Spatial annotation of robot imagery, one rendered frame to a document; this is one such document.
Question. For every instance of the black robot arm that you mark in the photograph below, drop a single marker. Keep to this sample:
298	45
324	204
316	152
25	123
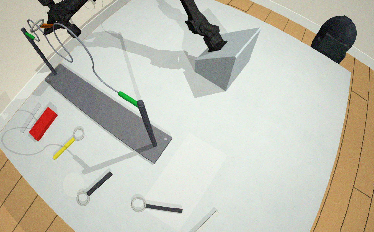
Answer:
197	22

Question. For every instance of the red rectangular block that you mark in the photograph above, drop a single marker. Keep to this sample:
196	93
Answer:
43	123

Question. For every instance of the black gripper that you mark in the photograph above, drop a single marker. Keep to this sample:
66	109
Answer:
51	20

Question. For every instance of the orange handle with grey end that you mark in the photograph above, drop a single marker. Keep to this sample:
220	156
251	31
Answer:
42	25

